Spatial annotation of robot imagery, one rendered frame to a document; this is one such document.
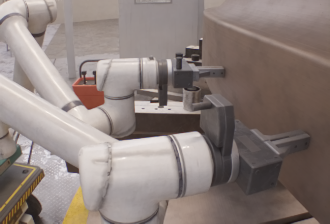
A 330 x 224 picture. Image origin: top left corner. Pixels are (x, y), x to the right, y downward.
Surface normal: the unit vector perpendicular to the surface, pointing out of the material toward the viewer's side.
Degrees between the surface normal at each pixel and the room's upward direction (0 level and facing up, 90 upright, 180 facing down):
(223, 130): 90
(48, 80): 41
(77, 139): 51
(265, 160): 0
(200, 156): 46
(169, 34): 90
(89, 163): 31
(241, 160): 90
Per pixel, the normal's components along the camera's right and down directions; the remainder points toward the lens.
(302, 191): -0.96, 0.10
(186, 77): 0.10, 0.37
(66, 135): 0.16, -0.31
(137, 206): 0.32, 0.36
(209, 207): 0.00, -0.93
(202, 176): 0.24, 0.12
